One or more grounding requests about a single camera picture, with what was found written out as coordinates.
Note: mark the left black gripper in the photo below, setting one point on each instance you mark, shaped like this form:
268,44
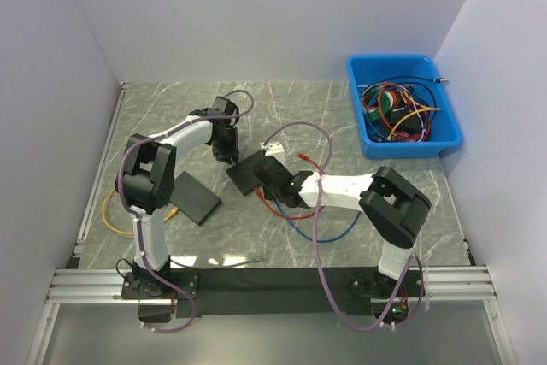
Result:
232,152

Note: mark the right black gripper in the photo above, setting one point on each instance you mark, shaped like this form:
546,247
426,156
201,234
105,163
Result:
267,193

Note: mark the black network switch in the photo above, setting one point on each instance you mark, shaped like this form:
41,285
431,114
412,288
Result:
241,174
194,199

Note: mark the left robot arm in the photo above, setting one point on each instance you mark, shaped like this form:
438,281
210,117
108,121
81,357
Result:
145,179

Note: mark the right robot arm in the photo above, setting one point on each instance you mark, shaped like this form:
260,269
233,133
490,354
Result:
395,207

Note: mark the black mounting base bar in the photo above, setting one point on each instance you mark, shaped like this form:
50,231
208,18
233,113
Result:
256,291

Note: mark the blue plastic bin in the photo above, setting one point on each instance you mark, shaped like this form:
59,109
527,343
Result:
400,107

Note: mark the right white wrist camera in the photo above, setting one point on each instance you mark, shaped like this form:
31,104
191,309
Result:
275,150

